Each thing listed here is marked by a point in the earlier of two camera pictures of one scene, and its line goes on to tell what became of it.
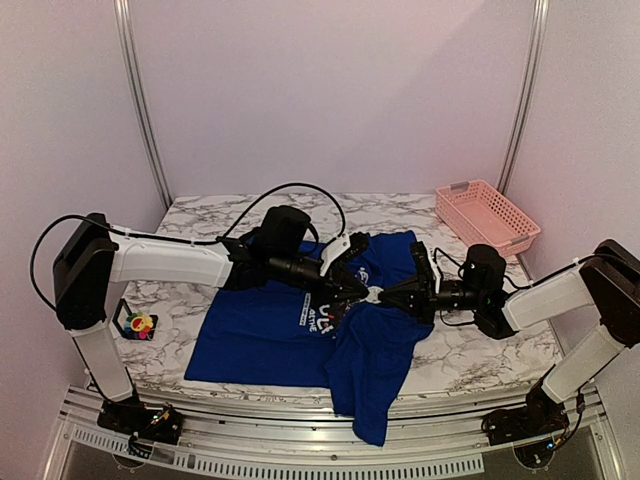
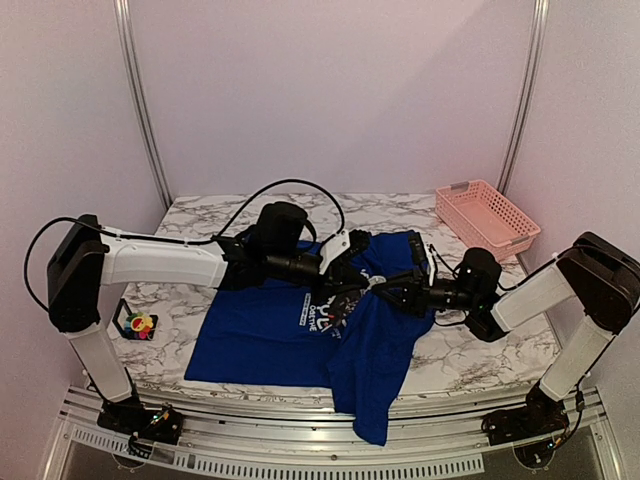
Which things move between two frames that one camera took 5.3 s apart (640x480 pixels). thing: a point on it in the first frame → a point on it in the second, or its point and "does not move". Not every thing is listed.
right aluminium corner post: x=536 y=43 does not move
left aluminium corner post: x=127 y=37 does not move
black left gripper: x=339 y=275 does not move
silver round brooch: x=373 y=294 → x=375 y=280
